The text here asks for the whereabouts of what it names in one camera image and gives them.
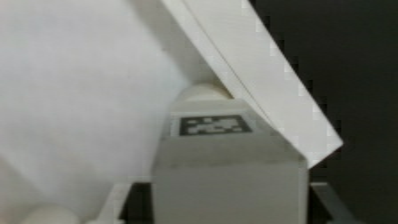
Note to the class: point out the white square tabletop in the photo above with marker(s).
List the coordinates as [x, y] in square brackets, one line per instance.
[100, 58]

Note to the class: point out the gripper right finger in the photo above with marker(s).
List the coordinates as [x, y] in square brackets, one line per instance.
[342, 216]

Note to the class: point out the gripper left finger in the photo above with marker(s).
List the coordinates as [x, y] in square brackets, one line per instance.
[128, 205]

